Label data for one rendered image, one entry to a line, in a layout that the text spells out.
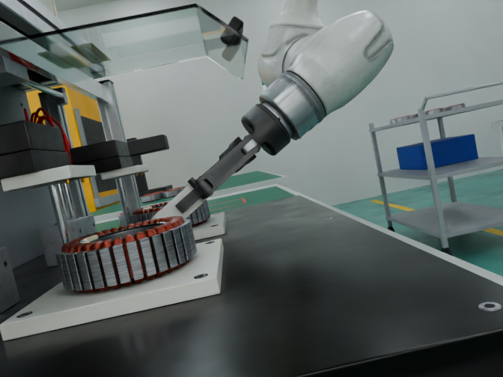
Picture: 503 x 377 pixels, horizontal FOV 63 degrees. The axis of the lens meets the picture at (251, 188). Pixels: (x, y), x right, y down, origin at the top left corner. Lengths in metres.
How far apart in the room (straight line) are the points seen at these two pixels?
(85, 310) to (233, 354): 0.14
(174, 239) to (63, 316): 0.09
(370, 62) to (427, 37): 5.93
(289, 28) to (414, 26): 5.80
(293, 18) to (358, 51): 0.17
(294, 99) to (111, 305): 0.38
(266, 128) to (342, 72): 0.13
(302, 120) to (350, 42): 0.12
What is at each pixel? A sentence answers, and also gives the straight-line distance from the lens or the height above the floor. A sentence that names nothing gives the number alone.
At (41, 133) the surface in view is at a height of 0.91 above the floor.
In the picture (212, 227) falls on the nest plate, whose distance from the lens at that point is 0.53.
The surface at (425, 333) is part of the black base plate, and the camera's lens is 0.20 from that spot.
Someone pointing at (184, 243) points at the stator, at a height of 0.80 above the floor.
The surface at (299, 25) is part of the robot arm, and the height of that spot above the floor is 1.06.
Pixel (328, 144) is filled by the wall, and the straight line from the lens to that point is 5.84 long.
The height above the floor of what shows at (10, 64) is 1.04.
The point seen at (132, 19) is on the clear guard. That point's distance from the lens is 0.58.
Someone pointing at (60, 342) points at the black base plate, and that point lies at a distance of 0.29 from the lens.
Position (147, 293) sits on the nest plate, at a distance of 0.30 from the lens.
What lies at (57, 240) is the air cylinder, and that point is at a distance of 0.61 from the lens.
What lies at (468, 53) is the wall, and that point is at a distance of 6.76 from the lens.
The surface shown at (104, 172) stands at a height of 0.88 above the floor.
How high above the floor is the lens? 0.86
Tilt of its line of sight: 4 degrees down
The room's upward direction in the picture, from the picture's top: 12 degrees counter-clockwise
